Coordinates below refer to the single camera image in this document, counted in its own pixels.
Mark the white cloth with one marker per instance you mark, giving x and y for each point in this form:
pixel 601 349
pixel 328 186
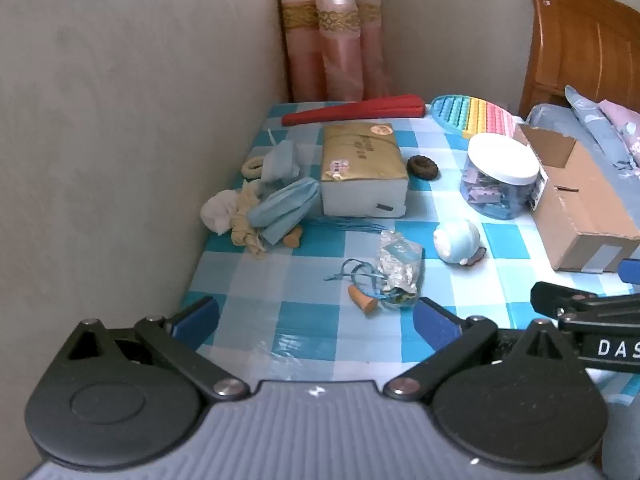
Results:
pixel 217 210

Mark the pale blue face mask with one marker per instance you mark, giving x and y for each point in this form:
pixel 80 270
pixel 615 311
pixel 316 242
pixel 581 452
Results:
pixel 280 162

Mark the tan cork stopper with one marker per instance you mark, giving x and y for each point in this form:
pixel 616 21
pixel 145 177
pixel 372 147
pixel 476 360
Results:
pixel 362 302
pixel 291 238

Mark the pink curtain with gold band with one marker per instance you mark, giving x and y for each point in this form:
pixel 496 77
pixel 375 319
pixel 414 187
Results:
pixel 330 35

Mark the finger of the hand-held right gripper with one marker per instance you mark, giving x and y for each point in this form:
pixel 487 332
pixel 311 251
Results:
pixel 565 300
pixel 631 271

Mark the blue floral bed sheet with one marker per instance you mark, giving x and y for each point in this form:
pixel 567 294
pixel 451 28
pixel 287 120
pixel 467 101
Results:
pixel 545 115

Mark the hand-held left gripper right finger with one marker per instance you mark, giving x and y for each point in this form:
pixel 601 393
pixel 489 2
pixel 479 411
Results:
pixel 435 320

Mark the cardboard box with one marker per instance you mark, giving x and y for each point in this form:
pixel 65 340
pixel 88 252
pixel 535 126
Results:
pixel 590 210

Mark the blue checkered tablecloth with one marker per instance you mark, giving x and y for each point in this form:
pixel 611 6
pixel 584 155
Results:
pixel 300 285

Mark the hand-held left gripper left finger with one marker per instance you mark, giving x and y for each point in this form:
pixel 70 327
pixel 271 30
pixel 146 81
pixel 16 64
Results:
pixel 197 317

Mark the brown hair scrunchie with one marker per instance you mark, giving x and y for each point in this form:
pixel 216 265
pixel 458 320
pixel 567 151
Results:
pixel 411 166

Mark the crumpled foil packet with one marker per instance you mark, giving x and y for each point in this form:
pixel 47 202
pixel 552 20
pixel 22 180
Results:
pixel 400 260

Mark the wooden bed headboard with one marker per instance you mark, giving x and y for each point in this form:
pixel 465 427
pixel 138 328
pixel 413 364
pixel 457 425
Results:
pixel 580 35

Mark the blue floral pillow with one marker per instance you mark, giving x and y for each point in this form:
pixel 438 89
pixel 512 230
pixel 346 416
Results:
pixel 590 115

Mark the red folded fan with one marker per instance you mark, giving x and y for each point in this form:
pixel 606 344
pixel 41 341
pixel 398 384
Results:
pixel 350 110

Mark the beige knotted stocking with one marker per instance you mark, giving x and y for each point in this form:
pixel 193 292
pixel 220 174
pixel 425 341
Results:
pixel 247 230

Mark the gold wrapped tissue pack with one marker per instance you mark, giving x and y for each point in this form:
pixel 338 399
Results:
pixel 360 160

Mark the rainbow pop bubble toy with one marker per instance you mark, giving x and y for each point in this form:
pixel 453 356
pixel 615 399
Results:
pixel 475 112

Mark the clear jar with white lid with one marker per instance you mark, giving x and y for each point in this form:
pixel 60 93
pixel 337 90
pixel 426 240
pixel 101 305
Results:
pixel 500 160

